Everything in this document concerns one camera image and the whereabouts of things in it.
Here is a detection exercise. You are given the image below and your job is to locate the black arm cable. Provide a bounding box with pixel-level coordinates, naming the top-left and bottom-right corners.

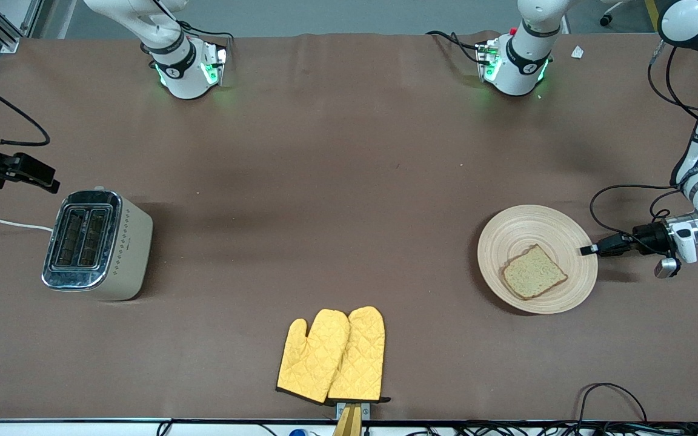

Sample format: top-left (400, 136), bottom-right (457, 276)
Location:
top-left (0, 68), bottom-right (52, 148)
top-left (590, 45), bottom-right (698, 244)

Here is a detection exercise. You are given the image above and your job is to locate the brown bread toast slice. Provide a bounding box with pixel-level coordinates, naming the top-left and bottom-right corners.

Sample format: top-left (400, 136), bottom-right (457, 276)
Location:
top-left (501, 244), bottom-right (569, 301)

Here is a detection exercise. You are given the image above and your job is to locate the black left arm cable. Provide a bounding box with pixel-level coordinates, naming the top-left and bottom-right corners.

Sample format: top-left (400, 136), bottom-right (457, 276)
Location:
top-left (590, 45), bottom-right (698, 244)

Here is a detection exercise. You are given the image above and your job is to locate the black left base cable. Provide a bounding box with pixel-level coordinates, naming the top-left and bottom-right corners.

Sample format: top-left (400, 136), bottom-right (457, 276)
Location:
top-left (426, 30), bottom-right (484, 65)

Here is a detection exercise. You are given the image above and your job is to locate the black office chair caster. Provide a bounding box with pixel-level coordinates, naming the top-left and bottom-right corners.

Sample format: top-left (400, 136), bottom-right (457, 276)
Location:
top-left (599, 0), bottom-right (632, 27)

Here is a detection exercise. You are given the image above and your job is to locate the white toaster power cord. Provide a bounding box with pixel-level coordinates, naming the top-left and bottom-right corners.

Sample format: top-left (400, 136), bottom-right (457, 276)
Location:
top-left (0, 217), bottom-right (54, 233)

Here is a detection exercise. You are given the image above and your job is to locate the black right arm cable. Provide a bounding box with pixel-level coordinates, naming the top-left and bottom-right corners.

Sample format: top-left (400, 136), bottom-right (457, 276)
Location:
top-left (0, 68), bottom-right (52, 148)

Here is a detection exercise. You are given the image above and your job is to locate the black looped floor cable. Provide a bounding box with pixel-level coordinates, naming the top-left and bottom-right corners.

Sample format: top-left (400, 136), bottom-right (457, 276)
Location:
top-left (576, 383), bottom-right (650, 424)

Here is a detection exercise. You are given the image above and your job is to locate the black cable bundle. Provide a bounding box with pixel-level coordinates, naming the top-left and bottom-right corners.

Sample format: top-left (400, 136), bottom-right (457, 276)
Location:
top-left (410, 424), bottom-right (698, 436)

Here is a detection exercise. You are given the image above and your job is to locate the yellow quilted oven mitt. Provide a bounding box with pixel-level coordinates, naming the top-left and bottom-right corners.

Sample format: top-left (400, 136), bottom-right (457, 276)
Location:
top-left (327, 306), bottom-right (391, 403)
top-left (276, 309), bottom-right (350, 405)

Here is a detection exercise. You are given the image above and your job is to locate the black right base cable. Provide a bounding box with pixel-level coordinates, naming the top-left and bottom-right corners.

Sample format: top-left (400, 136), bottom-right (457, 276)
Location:
top-left (143, 0), bottom-right (234, 61)

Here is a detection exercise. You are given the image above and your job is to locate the black base cable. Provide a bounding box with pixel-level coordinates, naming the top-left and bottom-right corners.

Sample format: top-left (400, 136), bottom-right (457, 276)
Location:
top-left (143, 0), bottom-right (234, 61)
top-left (426, 30), bottom-right (484, 65)

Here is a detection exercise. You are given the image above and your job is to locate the beige chrome two-slot toaster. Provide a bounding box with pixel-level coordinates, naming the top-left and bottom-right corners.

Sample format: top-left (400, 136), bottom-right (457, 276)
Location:
top-left (41, 189), bottom-right (154, 302)

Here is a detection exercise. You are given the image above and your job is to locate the round light wooden plate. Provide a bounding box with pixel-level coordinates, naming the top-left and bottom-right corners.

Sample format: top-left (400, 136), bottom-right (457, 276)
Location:
top-left (477, 205), bottom-right (599, 315)

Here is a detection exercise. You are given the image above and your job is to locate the wooden stick with metal bracket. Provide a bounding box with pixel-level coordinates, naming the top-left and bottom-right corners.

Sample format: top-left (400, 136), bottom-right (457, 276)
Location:
top-left (332, 402), bottom-right (371, 436)

